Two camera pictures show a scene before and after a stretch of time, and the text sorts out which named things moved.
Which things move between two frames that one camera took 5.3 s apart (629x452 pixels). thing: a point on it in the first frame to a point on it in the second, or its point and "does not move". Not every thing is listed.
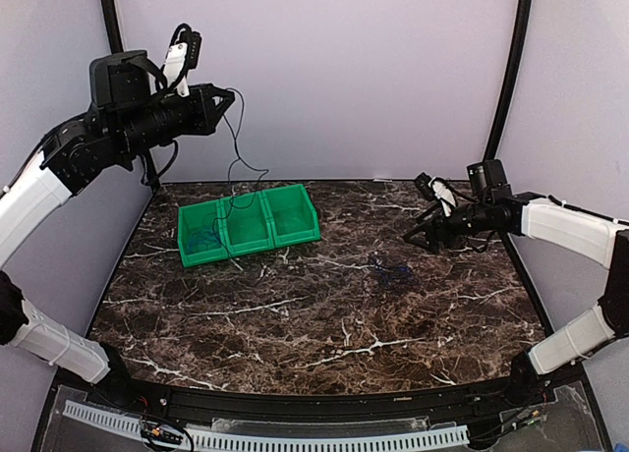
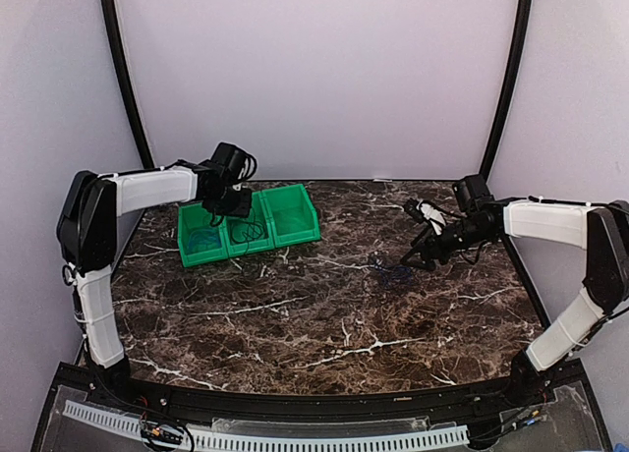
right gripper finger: x=428 y=217 to x=428 y=237
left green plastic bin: x=201 y=234 does not move
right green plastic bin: x=291 y=215 does not move
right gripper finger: x=428 y=237 to x=416 y=257
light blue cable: x=202 y=240 does not move
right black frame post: x=516 y=64 does not move
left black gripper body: x=149 y=126 to x=229 y=203
